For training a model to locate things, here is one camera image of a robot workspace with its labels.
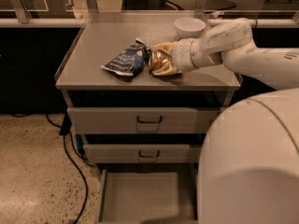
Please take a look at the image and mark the black cable on left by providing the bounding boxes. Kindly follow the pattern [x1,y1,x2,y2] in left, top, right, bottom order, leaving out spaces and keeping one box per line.
[9,113,94,224]

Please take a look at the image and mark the grey drawer cabinet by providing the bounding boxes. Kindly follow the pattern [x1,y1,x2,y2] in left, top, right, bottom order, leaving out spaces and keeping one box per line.
[53,10,243,224]

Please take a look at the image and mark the orange soda can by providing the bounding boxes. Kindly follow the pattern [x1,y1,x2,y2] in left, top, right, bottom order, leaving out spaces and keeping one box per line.
[149,49,170,71]

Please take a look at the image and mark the black power adapter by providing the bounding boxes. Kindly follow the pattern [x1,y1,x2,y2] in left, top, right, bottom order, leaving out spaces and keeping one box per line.
[59,113,71,136]

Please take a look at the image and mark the grey drawer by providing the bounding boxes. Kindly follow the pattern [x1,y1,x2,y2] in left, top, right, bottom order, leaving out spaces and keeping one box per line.
[95,164,198,224]
[84,144,201,163]
[67,107,220,134]

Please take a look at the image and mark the middle grey drawer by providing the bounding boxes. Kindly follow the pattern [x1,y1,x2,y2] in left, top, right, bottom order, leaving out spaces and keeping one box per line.
[84,144,201,163]

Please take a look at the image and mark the white horizontal rail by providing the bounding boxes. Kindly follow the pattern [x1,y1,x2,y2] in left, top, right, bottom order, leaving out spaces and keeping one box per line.
[0,19,299,29]

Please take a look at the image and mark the top grey drawer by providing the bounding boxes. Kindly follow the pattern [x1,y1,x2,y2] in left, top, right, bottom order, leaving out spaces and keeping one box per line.
[67,107,220,134]

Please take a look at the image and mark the white bowl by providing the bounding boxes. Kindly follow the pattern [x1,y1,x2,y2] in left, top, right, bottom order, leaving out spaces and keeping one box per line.
[174,18,206,38]

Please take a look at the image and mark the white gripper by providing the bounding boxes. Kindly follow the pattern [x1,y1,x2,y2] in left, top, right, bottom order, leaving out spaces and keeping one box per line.
[152,38,197,77]

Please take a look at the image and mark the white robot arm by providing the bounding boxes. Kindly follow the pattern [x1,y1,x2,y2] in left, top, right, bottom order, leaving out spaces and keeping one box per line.
[149,18,299,224]

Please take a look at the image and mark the bottom grey drawer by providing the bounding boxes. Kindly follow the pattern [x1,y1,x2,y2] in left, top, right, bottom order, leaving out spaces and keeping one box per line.
[95,164,198,224]

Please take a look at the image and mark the blue chip bag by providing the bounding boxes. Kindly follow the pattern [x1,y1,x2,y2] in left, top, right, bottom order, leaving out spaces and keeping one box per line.
[101,38,150,77]

